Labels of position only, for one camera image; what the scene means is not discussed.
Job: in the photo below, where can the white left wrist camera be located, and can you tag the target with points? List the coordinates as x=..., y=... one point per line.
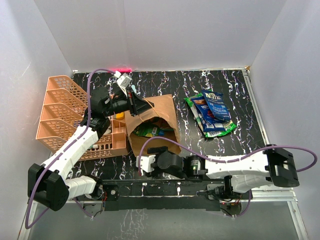
x=123, y=81

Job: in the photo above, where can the brown paper bag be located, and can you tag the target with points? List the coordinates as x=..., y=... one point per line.
x=162, y=117

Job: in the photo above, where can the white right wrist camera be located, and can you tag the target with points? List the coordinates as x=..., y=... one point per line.
x=145, y=164

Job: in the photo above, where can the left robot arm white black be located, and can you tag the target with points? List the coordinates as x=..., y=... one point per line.
x=47, y=182

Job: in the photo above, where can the red LED strip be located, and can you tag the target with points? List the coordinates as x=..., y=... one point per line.
x=122, y=69

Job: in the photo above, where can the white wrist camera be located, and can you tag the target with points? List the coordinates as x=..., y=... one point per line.
x=123, y=81
x=145, y=164

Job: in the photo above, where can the green Chuba snack bag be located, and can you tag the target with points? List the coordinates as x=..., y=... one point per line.
x=229, y=126

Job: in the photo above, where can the peach plastic desk organizer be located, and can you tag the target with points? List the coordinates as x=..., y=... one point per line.
x=63, y=109

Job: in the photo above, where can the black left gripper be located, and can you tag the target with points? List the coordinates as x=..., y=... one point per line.
x=137, y=104

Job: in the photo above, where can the light blue small clip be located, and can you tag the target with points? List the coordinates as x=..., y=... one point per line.
x=134, y=88

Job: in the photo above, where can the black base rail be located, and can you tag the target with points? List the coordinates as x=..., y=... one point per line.
x=167, y=194

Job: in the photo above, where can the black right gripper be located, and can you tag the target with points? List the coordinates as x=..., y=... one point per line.
x=154, y=150

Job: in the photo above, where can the dark blue vinegar chips bag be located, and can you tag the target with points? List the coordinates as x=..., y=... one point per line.
x=216, y=104

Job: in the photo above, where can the yellow object in organizer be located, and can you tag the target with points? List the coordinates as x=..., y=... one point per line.
x=120, y=116

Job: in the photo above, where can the green snack bag inside bag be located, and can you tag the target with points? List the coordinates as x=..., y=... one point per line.
x=147, y=130

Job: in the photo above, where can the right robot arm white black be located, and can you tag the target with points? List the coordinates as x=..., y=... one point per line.
x=271, y=166

